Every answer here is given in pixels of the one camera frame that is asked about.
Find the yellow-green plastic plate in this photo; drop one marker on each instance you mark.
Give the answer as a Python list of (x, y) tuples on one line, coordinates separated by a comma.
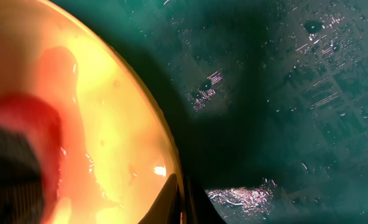
[(117, 151)]

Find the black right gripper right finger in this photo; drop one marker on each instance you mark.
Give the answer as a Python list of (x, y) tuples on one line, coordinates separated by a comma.
[(199, 209)]

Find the teal plastic serving tray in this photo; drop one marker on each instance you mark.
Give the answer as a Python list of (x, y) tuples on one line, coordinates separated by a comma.
[(267, 100)]

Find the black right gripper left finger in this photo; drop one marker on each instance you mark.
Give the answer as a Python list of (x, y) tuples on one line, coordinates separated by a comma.
[(166, 208)]

